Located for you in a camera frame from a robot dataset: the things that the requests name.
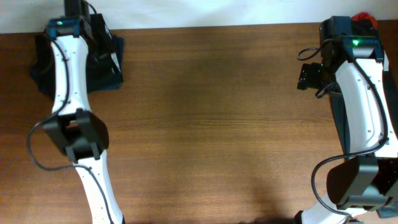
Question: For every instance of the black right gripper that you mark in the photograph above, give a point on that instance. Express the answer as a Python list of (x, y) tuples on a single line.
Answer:
[(308, 76)]

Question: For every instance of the dark green shorts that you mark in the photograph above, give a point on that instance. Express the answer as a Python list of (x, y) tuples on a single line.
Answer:
[(99, 62)]

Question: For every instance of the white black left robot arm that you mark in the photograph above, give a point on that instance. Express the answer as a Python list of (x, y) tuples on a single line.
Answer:
[(73, 127)]

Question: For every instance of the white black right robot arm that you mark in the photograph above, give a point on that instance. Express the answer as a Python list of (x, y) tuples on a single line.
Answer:
[(325, 211)]

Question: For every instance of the red garment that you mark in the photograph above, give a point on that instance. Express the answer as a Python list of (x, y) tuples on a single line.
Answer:
[(365, 16)]

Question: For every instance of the black garment pile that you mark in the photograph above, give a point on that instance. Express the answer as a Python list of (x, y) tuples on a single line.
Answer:
[(366, 119)]

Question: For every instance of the folded navy blue garment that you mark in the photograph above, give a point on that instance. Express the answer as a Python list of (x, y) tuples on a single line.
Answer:
[(119, 62)]

